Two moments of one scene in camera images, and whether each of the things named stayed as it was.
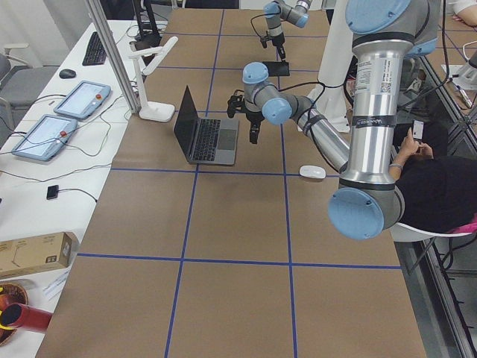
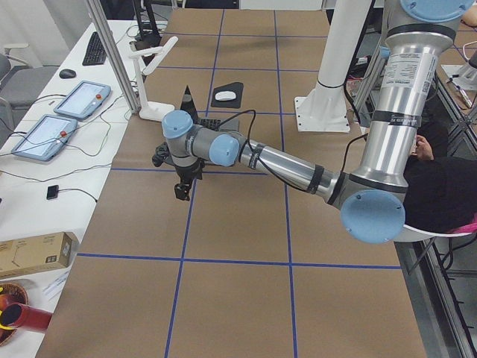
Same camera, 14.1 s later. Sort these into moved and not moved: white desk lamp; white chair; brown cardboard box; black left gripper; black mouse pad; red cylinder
Moved: black mouse pad; black left gripper
Not moved: red cylinder; brown cardboard box; white desk lamp; white chair
